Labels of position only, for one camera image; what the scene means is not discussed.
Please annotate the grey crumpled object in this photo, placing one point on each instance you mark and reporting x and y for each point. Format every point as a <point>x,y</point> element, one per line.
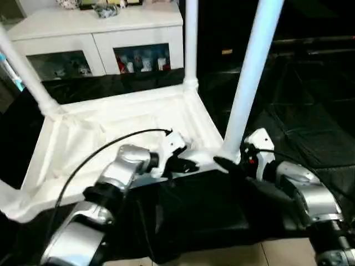
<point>106,8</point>

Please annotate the white plastic table leg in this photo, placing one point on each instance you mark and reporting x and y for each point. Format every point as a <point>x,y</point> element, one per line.
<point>191,44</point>
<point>252,72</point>
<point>25,72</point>

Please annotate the black case with yellow label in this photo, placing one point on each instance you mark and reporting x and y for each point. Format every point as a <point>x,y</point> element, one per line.
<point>277,25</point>

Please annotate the black work mat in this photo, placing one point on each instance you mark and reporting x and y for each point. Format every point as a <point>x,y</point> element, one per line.
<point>299,138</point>

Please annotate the white glass-door cabinet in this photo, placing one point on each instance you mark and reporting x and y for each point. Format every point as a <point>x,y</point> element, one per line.
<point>94,27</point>

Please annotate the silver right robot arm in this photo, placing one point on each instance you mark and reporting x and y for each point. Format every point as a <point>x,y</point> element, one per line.
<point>305,194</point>

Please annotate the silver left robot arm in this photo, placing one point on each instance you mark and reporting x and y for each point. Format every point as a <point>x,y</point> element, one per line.
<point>111,183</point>

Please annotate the grey curtain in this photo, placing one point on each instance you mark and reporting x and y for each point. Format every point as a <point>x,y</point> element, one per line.
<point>10,72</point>

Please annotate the white upturned plastic table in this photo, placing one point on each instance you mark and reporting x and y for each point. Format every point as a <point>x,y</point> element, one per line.
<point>111,122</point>

